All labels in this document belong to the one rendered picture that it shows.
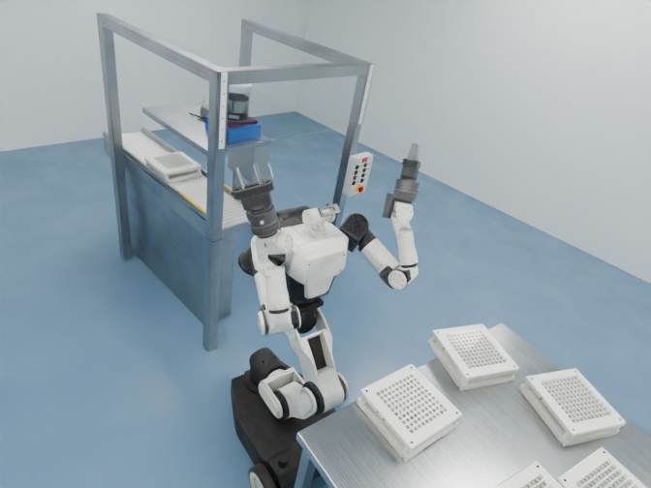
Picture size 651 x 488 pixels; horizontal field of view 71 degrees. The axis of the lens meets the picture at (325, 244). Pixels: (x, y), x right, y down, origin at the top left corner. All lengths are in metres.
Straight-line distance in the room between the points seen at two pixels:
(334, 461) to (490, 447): 0.53
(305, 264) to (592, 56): 3.91
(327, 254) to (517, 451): 0.92
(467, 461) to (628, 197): 3.85
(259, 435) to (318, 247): 1.06
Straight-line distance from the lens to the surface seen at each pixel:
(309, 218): 1.65
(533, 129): 5.24
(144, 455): 2.54
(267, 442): 2.35
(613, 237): 5.23
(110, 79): 3.08
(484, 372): 1.82
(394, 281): 1.80
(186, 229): 2.84
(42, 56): 5.34
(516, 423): 1.82
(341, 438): 1.55
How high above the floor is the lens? 2.13
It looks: 32 degrees down
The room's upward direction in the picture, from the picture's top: 11 degrees clockwise
